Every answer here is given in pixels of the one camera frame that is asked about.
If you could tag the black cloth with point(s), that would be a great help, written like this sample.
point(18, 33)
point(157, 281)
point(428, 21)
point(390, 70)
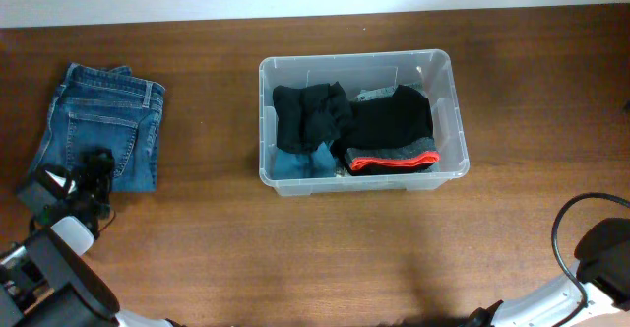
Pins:
point(311, 116)

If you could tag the small teal blue cloth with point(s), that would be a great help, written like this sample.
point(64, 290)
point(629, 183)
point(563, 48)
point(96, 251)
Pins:
point(318, 164)

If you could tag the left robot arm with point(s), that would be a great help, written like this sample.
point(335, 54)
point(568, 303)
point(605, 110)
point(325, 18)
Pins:
point(44, 279)

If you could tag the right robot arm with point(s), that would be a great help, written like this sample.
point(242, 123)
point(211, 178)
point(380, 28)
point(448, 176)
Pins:
point(602, 269)

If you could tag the light blue denim shorts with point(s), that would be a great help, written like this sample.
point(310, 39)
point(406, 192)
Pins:
point(374, 93)

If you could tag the dark blue jeans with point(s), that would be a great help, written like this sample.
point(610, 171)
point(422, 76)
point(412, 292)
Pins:
point(97, 108)

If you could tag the black shorts red waistband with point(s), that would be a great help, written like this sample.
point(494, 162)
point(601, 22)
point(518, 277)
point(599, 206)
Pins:
point(389, 130)

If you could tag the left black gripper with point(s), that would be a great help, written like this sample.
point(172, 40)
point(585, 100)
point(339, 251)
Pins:
point(97, 182)

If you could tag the clear plastic storage bin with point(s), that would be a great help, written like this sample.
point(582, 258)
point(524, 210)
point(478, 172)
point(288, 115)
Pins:
point(358, 72)

